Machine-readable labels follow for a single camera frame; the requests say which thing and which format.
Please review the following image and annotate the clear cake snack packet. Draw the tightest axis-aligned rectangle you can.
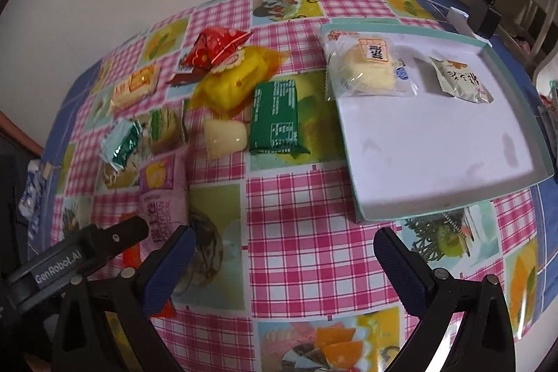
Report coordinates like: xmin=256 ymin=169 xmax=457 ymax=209
xmin=321 ymin=30 xmax=418 ymax=103

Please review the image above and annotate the small green silver packet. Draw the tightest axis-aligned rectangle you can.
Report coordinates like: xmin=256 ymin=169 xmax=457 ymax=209
xmin=99 ymin=120 xmax=151 ymax=172

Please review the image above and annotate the pale jelly cup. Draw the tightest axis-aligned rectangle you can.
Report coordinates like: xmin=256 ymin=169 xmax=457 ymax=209
xmin=204 ymin=117 xmax=248 ymax=160

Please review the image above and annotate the yellow snack packet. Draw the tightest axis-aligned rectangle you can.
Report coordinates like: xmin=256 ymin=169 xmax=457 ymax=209
xmin=188 ymin=46 xmax=292 ymax=113

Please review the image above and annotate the black power adapter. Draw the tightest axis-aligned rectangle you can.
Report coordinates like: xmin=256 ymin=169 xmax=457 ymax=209
xmin=468 ymin=0 xmax=502 ymax=39

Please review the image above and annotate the white chair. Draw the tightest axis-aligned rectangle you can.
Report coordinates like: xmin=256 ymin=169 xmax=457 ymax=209
xmin=508 ymin=0 xmax=558 ymax=65

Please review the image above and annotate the pink snack packet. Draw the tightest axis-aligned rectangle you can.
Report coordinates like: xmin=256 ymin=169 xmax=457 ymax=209
xmin=138 ymin=154 xmax=190 ymax=255

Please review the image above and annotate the white tray with teal rim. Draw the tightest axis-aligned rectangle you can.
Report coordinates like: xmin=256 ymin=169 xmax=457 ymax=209
xmin=321 ymin=22 xmax=555 ymax=225

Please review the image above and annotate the brown wooden furniture edge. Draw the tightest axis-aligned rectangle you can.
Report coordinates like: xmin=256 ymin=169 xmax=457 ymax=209
xmin=0 ymin=111 xmax=44 ymax=157

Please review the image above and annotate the white cable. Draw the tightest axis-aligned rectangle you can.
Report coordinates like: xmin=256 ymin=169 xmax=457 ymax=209
xmin=410 ymin=0 xmax=454 ymax=22

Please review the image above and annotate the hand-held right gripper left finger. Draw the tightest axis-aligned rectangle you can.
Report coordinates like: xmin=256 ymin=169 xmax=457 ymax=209
xmin=51 ymin=225 xmax=197 ymax=372

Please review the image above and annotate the clear packet with green pastry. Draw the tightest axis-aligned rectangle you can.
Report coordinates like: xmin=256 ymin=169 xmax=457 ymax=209
xmin=139 ymin=107 xmax=189 ymax=157

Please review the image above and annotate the dark green snack packet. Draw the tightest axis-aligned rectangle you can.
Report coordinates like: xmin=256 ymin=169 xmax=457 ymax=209
xmin=248 ymin=79 xmax=311 ymax=157

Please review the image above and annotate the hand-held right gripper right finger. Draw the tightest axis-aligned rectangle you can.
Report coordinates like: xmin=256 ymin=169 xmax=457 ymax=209
xmin=374 ymin=227 xmax=530 ymax=372

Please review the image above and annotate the orange yellow biscuit packet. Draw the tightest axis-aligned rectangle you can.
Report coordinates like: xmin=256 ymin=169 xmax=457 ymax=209
xmin=110 ymin=64 xmax=161 ymax=111

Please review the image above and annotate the pink checkered printed tablecloth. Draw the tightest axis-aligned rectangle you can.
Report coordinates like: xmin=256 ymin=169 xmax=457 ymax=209
xmin=28 ymin=0 xmax=554 ymax=372

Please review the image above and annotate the beige snack packet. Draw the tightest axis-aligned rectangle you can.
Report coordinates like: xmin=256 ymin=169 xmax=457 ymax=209
xmin=428 ymin=57 xmax=495 ymax=103

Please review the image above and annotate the red snack packet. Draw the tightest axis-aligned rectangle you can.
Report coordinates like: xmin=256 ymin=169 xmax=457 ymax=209
xmin=178 ymin=27 xmax=254 ymax=73

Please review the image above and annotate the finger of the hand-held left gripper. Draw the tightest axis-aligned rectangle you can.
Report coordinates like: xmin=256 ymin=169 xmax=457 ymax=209
xmin=89 ymin=216 xmax=150 ymax=266

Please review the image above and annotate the blue white patterned cloth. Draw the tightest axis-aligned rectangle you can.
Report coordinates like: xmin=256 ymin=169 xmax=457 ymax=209
xmin=17 ymin=162 xmax=57 ymax=234

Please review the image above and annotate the white power plug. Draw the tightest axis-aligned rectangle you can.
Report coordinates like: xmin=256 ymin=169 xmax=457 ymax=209
xmin=445 ymin=7 xmax=476 ymax=36

